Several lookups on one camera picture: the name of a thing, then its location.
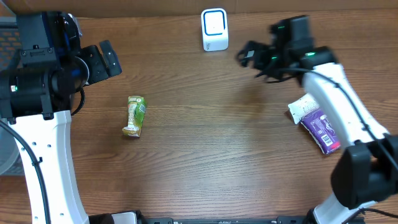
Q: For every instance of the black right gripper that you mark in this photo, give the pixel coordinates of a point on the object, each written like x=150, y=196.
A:
x=259, y=58

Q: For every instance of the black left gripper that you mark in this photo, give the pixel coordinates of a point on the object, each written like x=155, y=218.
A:
x=94, y=62

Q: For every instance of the green gold snack pouch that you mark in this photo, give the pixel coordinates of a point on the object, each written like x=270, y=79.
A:
x=136, y=109

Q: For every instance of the white tube gold cap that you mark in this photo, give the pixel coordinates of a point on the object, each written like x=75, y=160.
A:
x=298, y=109

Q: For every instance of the purple sanitary pad pack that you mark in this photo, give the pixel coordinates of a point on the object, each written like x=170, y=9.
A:
x=318, y=125

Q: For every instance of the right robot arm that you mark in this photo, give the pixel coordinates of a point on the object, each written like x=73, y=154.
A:
x=366, y=173

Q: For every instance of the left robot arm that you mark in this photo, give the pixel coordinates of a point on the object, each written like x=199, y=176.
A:
x=37, y=90

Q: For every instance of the white barcode scanner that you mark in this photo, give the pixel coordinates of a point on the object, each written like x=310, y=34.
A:
x=214, y=28

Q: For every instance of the dark grey plastic basket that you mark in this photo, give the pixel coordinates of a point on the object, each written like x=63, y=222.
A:
x=11, y=163

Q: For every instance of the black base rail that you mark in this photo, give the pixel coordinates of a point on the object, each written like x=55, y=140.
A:
x=278, y=220

